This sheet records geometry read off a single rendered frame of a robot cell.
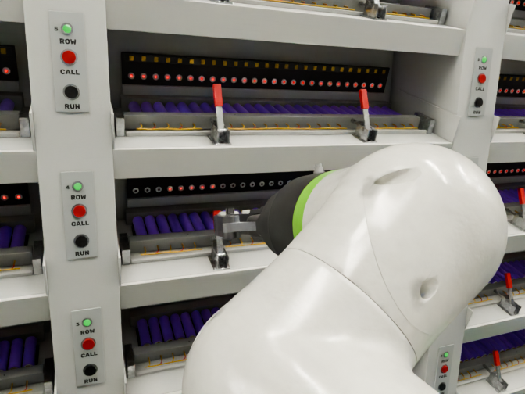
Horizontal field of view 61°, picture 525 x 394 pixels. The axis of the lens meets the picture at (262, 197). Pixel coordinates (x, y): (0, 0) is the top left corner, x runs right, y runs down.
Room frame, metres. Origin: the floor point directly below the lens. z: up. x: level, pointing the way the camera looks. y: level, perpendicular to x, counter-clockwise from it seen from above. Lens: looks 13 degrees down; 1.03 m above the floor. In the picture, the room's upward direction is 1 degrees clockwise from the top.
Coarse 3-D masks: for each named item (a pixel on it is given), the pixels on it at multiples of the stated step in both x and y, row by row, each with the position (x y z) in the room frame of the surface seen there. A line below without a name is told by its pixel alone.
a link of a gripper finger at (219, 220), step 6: (216, 216) 0.51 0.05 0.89; (222, 216) 0.48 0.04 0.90; (228, 216) 0.45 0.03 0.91; (216, 222) 0.51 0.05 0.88; (222, 222) 0.48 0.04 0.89; (228, 222) 0.45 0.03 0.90; (216, 228) 0.51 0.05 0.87; (222, 228) 0.48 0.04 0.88; (216, 234) 0.51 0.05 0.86; (222, 234) 0.48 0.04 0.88; (228, 234) 0.44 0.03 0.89; (234, 234) 0.45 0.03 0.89; (228, 240) 0.44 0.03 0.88
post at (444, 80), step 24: (480, 0) 0.84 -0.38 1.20; (504, 0) 0.86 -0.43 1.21; (480, 24) 0.85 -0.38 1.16; (504, 24) 0.87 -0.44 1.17; (408, 72) 0.97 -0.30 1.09; (432, 72) 0.90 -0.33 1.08; (456, 72) 0.85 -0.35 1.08; (432, 96) 0.90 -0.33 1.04; (456, 96) 0.84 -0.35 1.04; (480, 120) 0.86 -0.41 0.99; (456, 144) 0.84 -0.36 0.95; (480, 144) 0.86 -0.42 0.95; (480, 168) 0.86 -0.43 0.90; (456, 336) 0.86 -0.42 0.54; (432, 360) 0.84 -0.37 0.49; (456, 360) 0.87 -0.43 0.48; (432, 384) 0.84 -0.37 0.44; (456, 384) 0.87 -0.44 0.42
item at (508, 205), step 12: (492, 168) 1.11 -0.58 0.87; (504, 168) 1.13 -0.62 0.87; (516, 168) 1.15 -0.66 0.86; (492, 180) 1.12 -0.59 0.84; (504, 180) 1.14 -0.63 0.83; (516, 180) 1.15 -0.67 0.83; (504, 192) 1.08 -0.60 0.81; (516, 192) 1.10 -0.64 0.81; (504, 204) 1.00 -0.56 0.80; (516, 204) 1.01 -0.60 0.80; (516, 216) 0.96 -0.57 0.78; (516, 228) 0.94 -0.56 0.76; (516, 240) 0.92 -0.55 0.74
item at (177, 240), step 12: (132, 240) 0.68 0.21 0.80; (144, 240) 0.69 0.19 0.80; (156, 240) 0.69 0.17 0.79; (168, 240) 0.70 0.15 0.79; (180, 240) 0.71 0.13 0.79; (192, 240) 0.72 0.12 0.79; (204, 240) 0.72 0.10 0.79; (240, 240) 0.74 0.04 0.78; (252, 240) 0.75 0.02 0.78; (132, 252) 0.68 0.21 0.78; (168, 252) 0.69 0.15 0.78
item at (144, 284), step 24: (240, 192) 0.86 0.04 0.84; (264, 192) 0.88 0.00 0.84; (120, 240) 0.67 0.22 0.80; (120, 264) 0.60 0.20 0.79; (144, 264) 0.66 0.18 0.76; (168, 264) 0.67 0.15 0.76; (192, 264) 0.68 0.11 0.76; (240, 264) 0.69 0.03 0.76; (264, 264) 0.70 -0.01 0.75; (120, 288) 0.61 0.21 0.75; (144, 288) 0.62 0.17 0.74; (168, 288) 0.64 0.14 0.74; (192, 288) 0.65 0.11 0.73; (216, 288) 0.67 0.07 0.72; (240, 288) 0.69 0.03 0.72
